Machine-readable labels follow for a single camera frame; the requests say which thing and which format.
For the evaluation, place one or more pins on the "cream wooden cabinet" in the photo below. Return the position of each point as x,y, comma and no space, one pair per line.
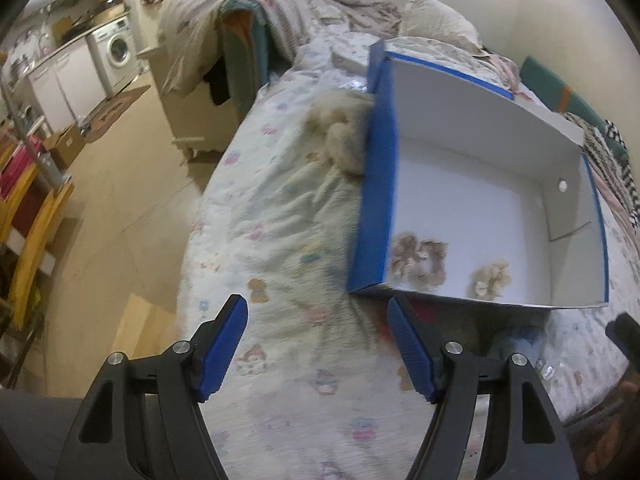
200,120

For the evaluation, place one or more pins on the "teal padded panel orange stripe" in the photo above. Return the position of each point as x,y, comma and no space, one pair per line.
555,85

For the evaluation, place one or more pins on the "red storage bin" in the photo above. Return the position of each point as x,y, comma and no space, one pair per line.
15,170

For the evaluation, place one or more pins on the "large floral fabric scrunchie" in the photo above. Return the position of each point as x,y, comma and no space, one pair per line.
417,260

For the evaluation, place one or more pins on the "teal bed end board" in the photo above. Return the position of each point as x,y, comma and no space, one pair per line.
242,55

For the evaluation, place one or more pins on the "checked beige quilt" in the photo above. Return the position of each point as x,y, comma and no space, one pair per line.
200,25

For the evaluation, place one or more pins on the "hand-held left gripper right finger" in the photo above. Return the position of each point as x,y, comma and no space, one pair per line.
410,355

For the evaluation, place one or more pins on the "grey metal pole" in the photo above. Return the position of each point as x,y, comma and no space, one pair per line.
35,145

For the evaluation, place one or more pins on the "brown patterned floor rug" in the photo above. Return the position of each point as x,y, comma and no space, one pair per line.
117,110

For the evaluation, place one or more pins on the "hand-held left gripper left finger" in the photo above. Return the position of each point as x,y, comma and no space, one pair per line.
222,355

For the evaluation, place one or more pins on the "light blue fluffy scrunchie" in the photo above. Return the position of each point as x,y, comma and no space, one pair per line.
520,342

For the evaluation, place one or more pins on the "cream fluffy plush cloth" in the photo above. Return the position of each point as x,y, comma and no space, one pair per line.
345,145

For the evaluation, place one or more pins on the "small pale fabric scrunchie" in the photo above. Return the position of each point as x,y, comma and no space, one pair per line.
490,280

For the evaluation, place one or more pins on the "blue and white cardboard box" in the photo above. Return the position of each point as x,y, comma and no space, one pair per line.
475,185

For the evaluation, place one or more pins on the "person's grey clothing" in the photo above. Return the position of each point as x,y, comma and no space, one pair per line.
35,435

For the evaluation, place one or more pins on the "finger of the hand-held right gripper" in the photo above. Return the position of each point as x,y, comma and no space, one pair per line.
622,334

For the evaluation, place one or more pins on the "beige patterned pillow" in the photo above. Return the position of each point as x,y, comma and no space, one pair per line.
440,22

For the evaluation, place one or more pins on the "pink cloth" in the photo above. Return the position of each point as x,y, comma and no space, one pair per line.
502,67

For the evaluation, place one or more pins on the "black hanging garment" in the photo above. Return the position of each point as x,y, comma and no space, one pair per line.
219,82

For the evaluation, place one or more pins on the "brown cardboard box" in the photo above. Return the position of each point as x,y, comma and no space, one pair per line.
65,147

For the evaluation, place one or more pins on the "black and white striped cloth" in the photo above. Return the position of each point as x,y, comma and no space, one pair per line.
622,170

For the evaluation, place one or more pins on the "white kitchen cabinet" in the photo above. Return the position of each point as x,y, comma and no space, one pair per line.
67,85

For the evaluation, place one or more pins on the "white washing machine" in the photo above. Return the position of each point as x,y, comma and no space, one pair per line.
115,55

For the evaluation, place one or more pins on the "yellow wooden rack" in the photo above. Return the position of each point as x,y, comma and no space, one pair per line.
37,240

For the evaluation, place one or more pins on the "brown knitted blanket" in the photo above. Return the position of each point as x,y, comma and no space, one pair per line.
595,145

